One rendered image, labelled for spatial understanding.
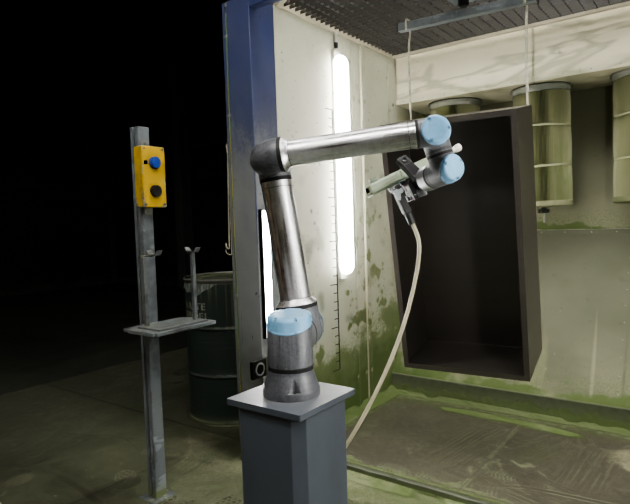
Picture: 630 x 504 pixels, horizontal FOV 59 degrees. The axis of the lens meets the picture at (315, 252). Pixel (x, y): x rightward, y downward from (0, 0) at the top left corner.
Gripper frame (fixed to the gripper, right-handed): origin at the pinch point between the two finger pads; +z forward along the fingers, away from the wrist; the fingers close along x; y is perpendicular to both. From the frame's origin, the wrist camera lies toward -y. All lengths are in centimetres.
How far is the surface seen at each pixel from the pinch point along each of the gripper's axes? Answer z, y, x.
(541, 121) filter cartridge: 56, 7, 151
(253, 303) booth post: 79, 22, -50
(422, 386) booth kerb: 131, 129, 40
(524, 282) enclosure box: 1, 62, 39
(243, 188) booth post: 73, -30, -30
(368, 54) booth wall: 107, -78, 96
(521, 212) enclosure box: -7, 33, 46
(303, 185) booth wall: 85, -20, 5
